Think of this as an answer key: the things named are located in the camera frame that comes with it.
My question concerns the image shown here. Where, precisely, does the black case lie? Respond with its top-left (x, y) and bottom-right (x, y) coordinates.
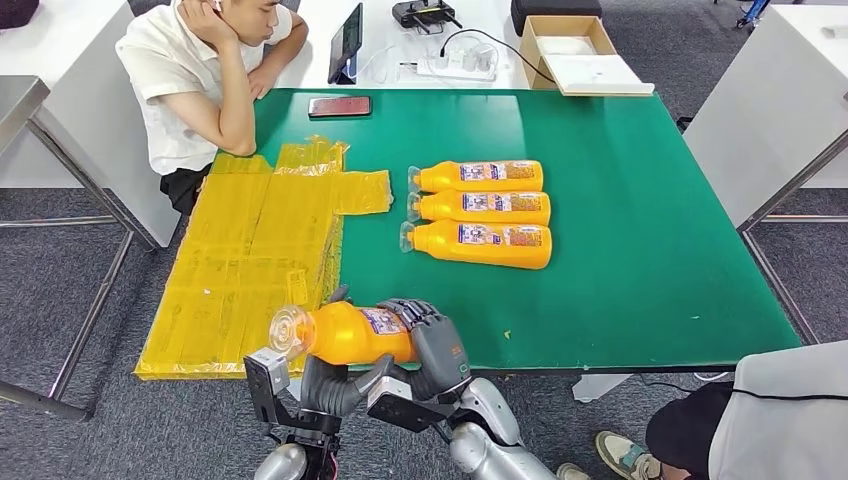
top-left (510, 0), bottom-right (603, 38)

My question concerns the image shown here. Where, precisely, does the white table foot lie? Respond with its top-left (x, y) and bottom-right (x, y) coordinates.
top-left (572, 372), bottom-right (634, 404)

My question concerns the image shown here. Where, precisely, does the black tablet on stand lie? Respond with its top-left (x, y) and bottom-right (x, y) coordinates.
top-left (327, 1), bottom-right (364, 86)

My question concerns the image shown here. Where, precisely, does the white foam packaging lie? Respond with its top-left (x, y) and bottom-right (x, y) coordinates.
top-left (535, 34), bottom-right (656, 97)

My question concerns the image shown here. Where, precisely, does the black router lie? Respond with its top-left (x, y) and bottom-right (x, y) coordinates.
top-left (391, 0), bottom-right (464, 34)

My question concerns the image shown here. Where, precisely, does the green table mat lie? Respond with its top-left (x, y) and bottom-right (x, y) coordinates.
top-left (248, 87), bottom-right (803, 376)

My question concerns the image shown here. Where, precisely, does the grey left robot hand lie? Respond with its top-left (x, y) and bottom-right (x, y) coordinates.
top-left (301, 284), bottom-right (397, 399)

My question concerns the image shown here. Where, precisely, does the white desk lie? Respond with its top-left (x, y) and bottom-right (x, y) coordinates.
top-left (0, 0), bottom-right (183, 250)
top-left (682, 5), bottom-right (848, 346)
top-left (274, 0), bottom-right (531, 91)

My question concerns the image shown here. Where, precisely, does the dark red smartphone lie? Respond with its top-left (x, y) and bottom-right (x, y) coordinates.
top-left (307, 95), bottom-right (374, 120)

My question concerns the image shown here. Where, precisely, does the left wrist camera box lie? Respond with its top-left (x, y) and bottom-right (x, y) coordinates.
top-left (243, 347), bottom-right (293, 425)

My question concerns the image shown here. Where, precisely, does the dark bag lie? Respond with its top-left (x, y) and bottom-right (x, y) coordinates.
top-left (0, 0), bottom-right (41, 31)

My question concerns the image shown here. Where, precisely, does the black power cable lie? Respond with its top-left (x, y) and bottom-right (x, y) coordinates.
top-left (439, 28), bottom-right (558, 86)

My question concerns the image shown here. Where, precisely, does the yellow plastic sheet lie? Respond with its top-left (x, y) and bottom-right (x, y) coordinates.
top-left (134, 135), bottom-right (395, 382)

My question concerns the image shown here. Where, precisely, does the steel table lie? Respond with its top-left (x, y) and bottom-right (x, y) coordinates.
top-left (0, 74), bottom-right (160, 422)

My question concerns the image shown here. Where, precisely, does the open cardboard box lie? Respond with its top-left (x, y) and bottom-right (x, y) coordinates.
top-left (518, 15), bottom-right (656, 99)

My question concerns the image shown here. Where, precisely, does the thin black cable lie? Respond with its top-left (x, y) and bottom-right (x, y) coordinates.
top-left (635, 372), bottom-right (848, 402)

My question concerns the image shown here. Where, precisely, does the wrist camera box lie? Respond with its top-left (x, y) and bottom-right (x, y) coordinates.
top-left (243, 347), bottom-right (293, 425)
top-left (366, 376), bottom-right (458, 435)

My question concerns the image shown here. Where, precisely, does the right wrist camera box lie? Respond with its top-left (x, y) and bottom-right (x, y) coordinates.
top-left (366, 376), bottom-right (458, 435)

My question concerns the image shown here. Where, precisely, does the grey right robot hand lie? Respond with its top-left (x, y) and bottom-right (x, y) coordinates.
top-left (377, 298), bottom-right (473, 402)

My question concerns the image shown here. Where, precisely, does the blue metal frame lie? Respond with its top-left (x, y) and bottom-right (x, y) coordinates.
top-left (733, 0), bottom-right (774, 31)

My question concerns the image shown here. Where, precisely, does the orange detergent bottle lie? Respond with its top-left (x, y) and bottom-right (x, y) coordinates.
top-left (268, 301), bottom-right (422, 367)
top-left (406, 190), bottom-right (552, 227)
top-left (407, 160), bottom-right (545, 195)
top-left (399, 219), bottom-right (553, 271)

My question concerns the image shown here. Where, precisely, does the white power strip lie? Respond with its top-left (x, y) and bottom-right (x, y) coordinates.
top-left (415, 46), bottom-right (498, 83)

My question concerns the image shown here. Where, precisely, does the person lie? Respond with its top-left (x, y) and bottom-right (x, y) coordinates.
top-left (115, 0), bottom-right (309, 217)
top-left (556, 341), bottom-right (848, 480)

